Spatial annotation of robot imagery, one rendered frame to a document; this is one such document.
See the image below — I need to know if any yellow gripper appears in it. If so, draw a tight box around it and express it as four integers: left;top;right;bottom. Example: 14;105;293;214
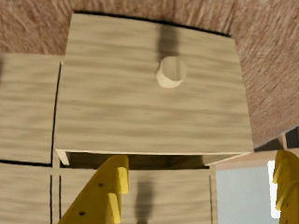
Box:
57;149;299;224

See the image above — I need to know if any wooden chest of drawers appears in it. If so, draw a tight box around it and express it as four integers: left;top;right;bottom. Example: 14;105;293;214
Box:
0;52;218;224

